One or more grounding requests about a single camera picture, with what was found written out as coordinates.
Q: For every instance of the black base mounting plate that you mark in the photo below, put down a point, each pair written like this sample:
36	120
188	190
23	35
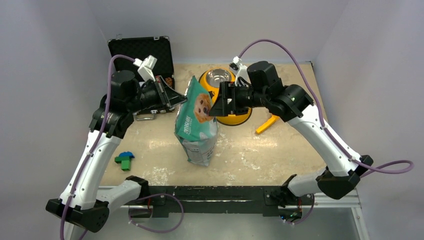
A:
265	200

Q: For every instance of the green blue toy blocks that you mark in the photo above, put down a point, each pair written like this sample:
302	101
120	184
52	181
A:
124	159

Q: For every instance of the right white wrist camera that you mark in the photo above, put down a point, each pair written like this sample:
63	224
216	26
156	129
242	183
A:
239	70

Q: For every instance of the black poker chip case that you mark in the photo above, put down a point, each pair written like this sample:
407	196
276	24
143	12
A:
153	53

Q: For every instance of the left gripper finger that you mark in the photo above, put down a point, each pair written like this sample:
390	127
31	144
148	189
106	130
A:
175	99
167	88

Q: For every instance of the yellow plastic scoop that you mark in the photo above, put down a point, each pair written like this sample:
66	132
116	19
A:
273	119

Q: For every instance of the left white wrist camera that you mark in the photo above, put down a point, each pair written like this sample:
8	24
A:
145	67

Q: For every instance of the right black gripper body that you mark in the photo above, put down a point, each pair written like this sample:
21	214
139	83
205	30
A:
243	97

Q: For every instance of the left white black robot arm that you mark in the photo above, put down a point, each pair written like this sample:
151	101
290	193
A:
80	204

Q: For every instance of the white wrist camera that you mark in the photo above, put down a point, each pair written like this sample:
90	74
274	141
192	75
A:
145	67
239	70

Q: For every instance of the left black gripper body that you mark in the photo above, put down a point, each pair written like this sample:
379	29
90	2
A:
153	94

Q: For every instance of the green dog food bag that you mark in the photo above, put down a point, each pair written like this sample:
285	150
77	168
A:
195	129

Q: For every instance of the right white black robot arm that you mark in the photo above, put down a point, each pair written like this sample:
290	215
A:
344	166

